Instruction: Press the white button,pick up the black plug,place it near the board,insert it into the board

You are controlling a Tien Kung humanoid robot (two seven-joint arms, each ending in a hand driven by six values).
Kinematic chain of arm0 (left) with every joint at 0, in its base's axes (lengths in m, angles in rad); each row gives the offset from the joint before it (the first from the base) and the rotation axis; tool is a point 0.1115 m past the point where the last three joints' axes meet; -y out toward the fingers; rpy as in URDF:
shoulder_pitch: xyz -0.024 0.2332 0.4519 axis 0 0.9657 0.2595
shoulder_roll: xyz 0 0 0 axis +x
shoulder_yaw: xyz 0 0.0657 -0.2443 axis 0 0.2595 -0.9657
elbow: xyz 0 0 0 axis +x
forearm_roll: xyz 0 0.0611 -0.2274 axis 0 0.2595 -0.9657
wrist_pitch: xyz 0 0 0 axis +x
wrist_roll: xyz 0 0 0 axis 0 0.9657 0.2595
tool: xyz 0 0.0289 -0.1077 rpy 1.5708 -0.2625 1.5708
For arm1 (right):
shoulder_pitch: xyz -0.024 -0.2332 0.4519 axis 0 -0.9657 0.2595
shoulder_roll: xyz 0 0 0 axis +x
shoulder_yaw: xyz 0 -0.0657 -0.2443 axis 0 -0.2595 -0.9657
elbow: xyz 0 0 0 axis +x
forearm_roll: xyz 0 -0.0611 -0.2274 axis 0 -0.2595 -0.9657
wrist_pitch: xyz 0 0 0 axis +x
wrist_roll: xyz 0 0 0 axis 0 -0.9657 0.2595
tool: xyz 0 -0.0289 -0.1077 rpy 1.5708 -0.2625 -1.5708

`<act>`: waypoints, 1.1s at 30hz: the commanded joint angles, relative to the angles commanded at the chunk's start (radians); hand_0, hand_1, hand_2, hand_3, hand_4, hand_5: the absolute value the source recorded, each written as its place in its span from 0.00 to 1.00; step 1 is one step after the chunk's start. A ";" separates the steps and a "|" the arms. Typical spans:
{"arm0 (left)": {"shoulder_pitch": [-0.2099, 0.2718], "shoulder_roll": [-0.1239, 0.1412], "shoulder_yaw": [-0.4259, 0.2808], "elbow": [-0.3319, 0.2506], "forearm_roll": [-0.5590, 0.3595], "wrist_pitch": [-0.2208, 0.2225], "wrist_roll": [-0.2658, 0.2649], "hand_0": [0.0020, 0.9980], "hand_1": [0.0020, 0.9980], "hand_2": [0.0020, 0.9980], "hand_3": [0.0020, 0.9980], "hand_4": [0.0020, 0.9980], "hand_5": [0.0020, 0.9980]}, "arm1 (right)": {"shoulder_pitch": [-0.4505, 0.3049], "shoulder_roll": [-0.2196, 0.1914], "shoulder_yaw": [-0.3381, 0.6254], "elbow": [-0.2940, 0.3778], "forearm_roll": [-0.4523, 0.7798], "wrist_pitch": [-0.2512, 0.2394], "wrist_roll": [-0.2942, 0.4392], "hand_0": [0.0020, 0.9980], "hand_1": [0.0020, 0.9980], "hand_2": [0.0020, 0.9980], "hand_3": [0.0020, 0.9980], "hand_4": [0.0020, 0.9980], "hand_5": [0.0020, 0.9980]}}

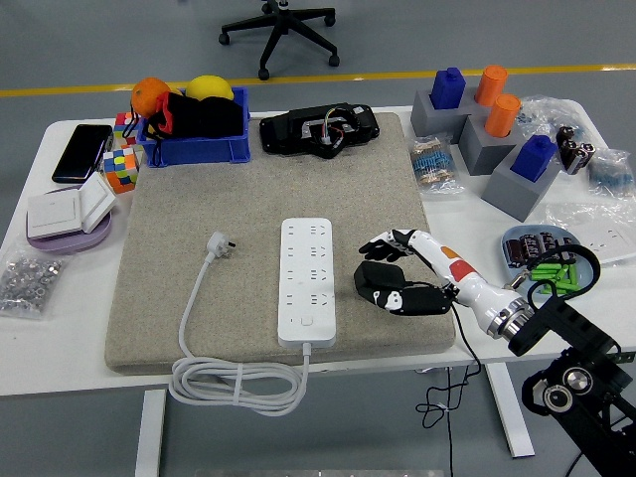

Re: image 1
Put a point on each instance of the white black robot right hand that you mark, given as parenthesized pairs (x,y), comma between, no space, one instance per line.
(462,278)

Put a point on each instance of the black plug adapter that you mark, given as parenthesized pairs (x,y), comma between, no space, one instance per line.
(377,275)

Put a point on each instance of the white power strip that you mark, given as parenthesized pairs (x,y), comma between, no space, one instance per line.
(305,278)

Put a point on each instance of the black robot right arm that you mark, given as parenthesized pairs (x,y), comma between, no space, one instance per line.
(571,318)

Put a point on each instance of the pile of dark capacitors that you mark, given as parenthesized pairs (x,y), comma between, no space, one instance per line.
(522,248)

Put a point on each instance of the light blue plate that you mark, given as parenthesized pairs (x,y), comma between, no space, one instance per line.
(534,229)

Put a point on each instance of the pile of green batteries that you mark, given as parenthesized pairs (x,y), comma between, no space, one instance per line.
(551,273)

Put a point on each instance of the grey block holder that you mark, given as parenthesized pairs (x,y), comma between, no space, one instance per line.
(507,194)
(477,110)
(427,124)
(477,154)

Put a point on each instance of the bag of striped resistors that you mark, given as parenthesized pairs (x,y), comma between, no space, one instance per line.
(432,166)

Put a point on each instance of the blue square peg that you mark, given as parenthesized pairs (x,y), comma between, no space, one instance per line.
(534,159)
(447,89)

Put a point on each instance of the clear bag with white socket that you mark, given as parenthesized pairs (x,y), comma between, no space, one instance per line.
(611,238)

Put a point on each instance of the orange cylinder peg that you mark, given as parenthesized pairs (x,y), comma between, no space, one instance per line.
(502,116)
(491,84)

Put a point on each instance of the bundle of black capacitors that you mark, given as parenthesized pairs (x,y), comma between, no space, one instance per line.
(576,151)

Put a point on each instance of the clear bag of small parts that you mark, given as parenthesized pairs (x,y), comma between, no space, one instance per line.
(541,116)

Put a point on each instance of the clear bag of blue resistors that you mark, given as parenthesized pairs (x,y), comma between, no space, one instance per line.
(611,174)

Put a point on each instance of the grey-brown mat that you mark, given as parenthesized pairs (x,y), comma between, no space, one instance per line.
(199,199)

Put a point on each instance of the blue plastic bin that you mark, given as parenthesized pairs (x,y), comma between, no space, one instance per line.
(199,149)

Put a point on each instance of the black office chair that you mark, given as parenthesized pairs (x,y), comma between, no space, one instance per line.
(283,30)

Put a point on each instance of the yellow lemon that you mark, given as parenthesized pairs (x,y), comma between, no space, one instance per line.
(208,87)

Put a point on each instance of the large colourful puzzle cube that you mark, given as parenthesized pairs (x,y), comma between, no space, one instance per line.
(121,171)

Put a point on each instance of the orange fruit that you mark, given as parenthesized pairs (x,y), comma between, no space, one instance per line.
(146,94)

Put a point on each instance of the small colourful puzzle cube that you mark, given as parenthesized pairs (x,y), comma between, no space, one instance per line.
(124,129)

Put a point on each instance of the purple plate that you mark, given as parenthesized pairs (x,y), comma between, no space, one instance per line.
(64,244)

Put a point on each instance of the black smartphone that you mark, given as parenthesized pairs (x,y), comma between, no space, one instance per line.
(82,151)

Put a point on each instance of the bag of metal nuts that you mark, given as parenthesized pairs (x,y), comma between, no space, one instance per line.
(27,280)

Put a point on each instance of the tilted white wall switch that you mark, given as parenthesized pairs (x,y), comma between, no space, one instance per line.
(97,201)

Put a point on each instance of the flat white wall switch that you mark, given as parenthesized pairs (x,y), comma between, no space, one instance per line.
(52,213)

